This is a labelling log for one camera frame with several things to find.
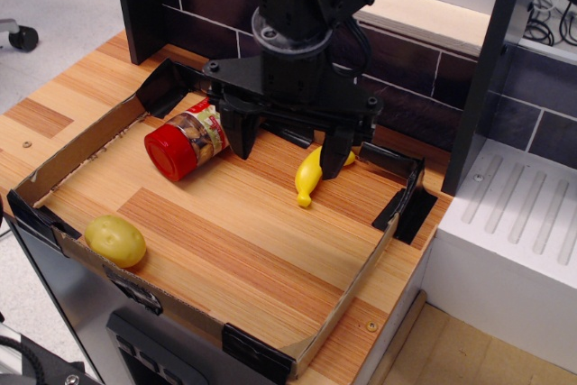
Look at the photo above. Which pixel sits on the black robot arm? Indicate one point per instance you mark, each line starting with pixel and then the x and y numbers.
pixel 303 28

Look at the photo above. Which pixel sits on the yellow toy banana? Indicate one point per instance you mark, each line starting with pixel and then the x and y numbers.
pixel 307 176

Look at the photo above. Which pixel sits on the dark shelf frame with tiles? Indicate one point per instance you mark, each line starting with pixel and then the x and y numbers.
pixel 425 94

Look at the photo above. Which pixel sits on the black panel with buttons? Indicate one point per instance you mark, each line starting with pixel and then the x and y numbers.
pixel 147 361

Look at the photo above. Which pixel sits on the yellow toy potato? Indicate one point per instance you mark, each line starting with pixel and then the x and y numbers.
pixel 116 239

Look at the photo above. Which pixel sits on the black office chair caster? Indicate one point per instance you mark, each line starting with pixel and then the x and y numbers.
pixel 20 37

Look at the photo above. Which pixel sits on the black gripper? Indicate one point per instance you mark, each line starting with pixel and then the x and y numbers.
pixel 308 91

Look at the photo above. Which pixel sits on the red-lidded spice bottle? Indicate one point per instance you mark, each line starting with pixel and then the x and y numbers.
pixel 187 141

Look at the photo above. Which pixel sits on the cardboard fence with black tape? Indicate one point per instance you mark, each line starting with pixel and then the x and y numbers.
pixel 236 274

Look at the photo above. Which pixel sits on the white ridged drainboard unit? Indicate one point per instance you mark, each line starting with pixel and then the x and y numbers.
pixel 504 256

